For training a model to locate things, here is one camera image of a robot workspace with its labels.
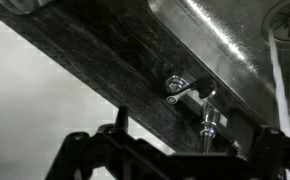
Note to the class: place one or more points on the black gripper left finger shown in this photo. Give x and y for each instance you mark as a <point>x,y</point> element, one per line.
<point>119,129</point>

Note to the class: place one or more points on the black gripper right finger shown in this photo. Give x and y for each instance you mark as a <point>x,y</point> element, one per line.
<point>272,144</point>

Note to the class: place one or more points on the chrome gooseneck tap faucet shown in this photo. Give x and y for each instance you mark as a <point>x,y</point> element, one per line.
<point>206,88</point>

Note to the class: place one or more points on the stainless steel sink basin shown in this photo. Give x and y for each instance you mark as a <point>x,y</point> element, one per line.
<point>230,37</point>

